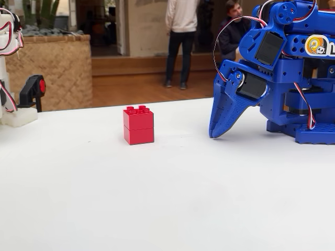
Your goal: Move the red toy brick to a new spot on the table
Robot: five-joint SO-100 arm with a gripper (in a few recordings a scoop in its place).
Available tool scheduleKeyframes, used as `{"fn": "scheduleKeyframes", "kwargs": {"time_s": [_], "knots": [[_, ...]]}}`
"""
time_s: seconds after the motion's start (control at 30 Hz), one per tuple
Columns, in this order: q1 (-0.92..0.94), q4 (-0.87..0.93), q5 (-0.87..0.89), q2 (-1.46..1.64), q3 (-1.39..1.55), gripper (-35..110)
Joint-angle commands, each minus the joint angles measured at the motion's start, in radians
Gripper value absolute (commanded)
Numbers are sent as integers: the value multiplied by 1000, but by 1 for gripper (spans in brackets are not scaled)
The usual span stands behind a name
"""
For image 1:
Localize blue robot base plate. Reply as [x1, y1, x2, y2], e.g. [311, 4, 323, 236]
[266, 119, 335, 145]

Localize seated person in dark jacket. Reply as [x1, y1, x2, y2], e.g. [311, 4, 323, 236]
[218, 0, 252, 63]

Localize green cactus plant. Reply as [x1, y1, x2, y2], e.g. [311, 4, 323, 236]
[22, 0, 61, 29]

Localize red white base servo cable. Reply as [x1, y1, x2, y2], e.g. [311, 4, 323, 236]
[292, 82, 317, 130]

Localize grey stones in planter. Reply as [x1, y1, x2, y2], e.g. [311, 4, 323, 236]
[20, 25, 85, 37]

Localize red white gripper servo cable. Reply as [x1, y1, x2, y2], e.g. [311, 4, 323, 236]
[213, 15, 269, 83]

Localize person in white sweater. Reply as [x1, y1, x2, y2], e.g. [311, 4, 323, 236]
[164, 0, 201, 90]

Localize woven wicker planter box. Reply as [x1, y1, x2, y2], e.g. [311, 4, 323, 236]
[5, 35, 93, 112]

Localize red lego block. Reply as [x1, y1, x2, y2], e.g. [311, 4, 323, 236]
[122, 105, 155, 146]

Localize black clamp with red knob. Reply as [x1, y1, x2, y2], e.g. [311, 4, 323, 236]
[17, 75, 47, 113]

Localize orange yellow round sticker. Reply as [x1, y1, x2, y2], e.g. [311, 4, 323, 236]
[305, 35, 335, 57]

